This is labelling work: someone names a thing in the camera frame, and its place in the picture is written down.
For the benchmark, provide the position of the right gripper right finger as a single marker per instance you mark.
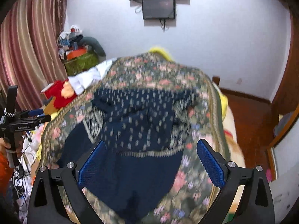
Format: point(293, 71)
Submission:
point(256, 204)

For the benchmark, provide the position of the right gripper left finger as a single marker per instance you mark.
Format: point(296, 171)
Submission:
point(46, 205)

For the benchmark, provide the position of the navy patterned hooded garment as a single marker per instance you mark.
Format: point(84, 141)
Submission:
point(144, 141)

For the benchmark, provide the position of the orange sleeve forearm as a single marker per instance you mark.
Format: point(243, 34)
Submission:
point(5, 174)

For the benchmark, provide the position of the left hand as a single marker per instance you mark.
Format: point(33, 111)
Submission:
point(5, 144)

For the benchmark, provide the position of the red plush toy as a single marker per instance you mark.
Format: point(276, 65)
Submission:
point(62, 91)

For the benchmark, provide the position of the striped pink curtain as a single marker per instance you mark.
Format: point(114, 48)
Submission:
point(29, 50)

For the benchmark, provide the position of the green floral bedspread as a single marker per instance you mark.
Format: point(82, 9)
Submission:
point(193, 192)

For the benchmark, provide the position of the white pillow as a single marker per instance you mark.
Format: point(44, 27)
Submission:
point(84, 80)

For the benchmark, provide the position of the orange box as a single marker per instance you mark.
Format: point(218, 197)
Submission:
point(75, 53)

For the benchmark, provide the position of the grey plush toy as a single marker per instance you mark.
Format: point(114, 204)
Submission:
point(92, 44)

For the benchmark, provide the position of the wall mirror wooden frame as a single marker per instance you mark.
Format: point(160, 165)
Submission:
point(283, 150)

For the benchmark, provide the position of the black wall monitor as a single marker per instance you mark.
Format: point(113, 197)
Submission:
point(158, 9)

